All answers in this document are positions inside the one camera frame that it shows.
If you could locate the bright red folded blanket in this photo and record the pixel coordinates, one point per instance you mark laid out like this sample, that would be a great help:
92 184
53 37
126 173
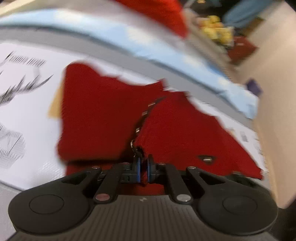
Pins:
166 12

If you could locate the dark red knit sweater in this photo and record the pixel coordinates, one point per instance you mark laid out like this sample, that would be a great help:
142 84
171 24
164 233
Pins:
106 121

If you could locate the yellow plush toys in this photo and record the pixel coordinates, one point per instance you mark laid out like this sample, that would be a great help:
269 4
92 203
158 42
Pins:
213 28

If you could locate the light blue pillow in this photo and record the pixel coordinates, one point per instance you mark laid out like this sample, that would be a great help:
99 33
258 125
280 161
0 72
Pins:
141 44

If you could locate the red cushion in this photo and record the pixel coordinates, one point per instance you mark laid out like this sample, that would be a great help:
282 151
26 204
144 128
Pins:
241 50

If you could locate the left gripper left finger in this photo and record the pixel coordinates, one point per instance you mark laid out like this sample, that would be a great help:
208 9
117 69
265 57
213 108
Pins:
103 185

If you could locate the purple box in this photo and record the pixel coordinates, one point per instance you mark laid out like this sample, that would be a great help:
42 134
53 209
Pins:
254 87

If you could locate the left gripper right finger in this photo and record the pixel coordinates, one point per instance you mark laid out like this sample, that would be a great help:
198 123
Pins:
185 187

